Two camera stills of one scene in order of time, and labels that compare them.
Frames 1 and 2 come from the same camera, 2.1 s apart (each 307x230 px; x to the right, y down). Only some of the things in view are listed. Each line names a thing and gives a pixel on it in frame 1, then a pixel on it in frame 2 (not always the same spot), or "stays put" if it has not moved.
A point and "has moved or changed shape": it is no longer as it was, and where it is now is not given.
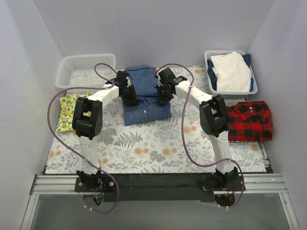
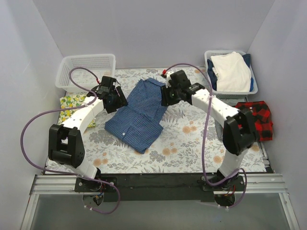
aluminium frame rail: (44, 184) stays put
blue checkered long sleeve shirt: (149, 108) has moved or changed shape
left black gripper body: (130, 96) -> (115, 103)
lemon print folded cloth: (66, 111) stays put
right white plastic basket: (223, 94) stays put
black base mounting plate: (158, 187) stays put
